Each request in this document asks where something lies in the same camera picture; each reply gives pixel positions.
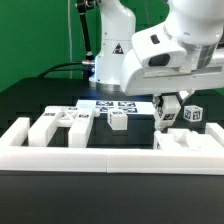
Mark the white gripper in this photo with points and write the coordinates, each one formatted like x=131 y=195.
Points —
x=136 y=80

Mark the white chair seat part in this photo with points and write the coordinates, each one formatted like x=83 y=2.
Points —
x=176 y=139

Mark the small tagged nut cube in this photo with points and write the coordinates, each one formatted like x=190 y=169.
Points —
x=193 y=113

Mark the white tag sheet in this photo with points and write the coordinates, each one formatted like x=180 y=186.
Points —
x=128 y=107

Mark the white U-shaped fence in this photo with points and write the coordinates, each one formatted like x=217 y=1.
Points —
x=15 y=156

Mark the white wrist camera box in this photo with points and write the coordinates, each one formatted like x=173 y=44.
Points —
x=153 y=47

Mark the white chair back frame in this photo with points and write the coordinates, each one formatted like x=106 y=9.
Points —
x=79 y=121

